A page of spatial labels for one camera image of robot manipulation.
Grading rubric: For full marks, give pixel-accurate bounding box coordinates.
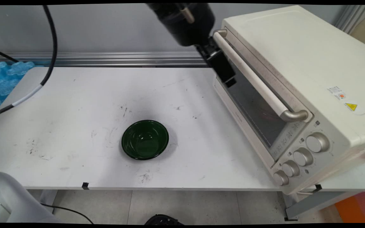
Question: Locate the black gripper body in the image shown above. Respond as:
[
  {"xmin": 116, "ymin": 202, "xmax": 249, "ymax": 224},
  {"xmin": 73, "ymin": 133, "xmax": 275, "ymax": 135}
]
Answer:
[{"xmin": 146, "ymin": 3, "xmax": 216, "ymax": 47}]

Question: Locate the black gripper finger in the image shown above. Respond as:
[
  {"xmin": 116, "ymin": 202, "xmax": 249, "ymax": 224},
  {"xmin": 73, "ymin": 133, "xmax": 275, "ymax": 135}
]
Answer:
[
  {"xmin": 206, "ymin": 50, "xmax": 237, "ymax": 89},
  {"xmin": 196, "ymin": 44, "xmax": 216, "ymax": 62}
]

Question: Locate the oven door with handle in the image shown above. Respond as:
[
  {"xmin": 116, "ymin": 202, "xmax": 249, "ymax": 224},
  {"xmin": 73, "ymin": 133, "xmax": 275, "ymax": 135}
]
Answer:
[{"xmin": 213, "ymin": 29, "xmax": 313, "ymax": 169}]

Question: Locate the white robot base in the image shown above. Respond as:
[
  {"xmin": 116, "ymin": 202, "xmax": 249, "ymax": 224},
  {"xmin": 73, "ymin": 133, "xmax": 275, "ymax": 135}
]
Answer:
[{"xmin": 0, "ymin": 172, "xmax": 60, "ymax": 224}]

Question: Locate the cream toaster oven body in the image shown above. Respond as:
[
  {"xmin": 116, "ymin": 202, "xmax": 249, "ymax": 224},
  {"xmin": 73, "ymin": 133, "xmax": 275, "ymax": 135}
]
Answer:
[{"xmin": 213, "ymin": 5, "xmax": 365, "ymax": 195}]

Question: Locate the dark green glass bowl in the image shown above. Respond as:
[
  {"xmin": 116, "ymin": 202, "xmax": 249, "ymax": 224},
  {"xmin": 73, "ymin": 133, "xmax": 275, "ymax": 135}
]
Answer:
[{"xmin": 121, "ymin": 120, "xmax": 170, "ymax": 161}]

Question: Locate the white label sticker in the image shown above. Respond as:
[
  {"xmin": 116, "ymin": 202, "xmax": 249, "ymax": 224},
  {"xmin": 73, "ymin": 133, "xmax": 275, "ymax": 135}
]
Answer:
[{"xmin": 327, "ymin": 85, "xmax": 348, "ymax": 101}]

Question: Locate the large silver oven knob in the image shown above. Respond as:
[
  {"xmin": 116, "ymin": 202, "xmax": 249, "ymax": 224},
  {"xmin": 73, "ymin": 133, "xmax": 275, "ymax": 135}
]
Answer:
[{"xmin": 306, "ymin": 132, "xmax": 330, "ymax": 153}]

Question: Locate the grey ribbed column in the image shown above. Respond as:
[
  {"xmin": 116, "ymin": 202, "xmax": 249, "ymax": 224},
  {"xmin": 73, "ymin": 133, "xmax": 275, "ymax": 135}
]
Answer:
[{"xmin": 334, "ymin": 5, "xmax": 365, "ymax": 34}]

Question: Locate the black round floor object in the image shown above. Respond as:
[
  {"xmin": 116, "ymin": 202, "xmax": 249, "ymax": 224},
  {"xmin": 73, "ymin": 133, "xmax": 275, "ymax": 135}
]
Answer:
[{"xmin": 145, "ymin": 214, "xmax": 185, "ymax": 225}]

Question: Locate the orange floor object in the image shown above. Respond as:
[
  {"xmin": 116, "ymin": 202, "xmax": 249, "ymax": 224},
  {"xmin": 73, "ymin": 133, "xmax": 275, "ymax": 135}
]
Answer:
[{"xmin": 334, "ymin": 190, "xmax": 365, "ymax": 223}]

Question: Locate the blue bubble wrap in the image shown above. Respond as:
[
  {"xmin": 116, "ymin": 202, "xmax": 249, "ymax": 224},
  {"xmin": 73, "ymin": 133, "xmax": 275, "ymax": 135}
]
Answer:
[{"xmin": 0, "ymin": 61, "xmax": 36, "ymax": 115}]

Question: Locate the white table leg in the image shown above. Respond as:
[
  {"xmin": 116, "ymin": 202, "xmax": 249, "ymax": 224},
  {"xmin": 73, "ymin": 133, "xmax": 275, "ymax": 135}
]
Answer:
[{"xmin": 39, "ymin": 190, "xmax": 58, "ymax": 213}]

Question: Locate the aluminium rail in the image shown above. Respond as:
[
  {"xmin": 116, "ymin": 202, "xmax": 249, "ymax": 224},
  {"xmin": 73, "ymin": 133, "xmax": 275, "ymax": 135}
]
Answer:
[{"xmin": 0, "ymin": 52, "xmax": 209, "ymax": 68}]

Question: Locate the black cable with white tape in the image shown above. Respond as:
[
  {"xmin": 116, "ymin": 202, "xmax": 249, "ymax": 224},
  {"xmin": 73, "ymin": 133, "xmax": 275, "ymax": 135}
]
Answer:
[{"xmin": 0, "ymin": 5, "xmax": 58, "ymax": 119}]

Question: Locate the grey table frame beam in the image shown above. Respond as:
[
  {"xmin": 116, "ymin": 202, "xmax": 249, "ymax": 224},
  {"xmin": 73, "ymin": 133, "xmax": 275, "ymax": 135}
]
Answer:
[{"xmin": 283, "ymin": 190, "xmax": 360, "ymax": 221}]

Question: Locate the black background cable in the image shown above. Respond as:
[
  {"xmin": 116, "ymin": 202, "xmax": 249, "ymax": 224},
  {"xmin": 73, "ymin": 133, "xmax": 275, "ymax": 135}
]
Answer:
[{"xmin": 0, "ymin": 47, "xmax": 19, "ymax": 62}]

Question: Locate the black floor cable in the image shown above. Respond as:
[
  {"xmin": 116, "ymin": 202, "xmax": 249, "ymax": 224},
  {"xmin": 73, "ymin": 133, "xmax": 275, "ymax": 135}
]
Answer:
[{"xmin": 41, "ymin": 203, "xmax": 95, "ymax": 224}]

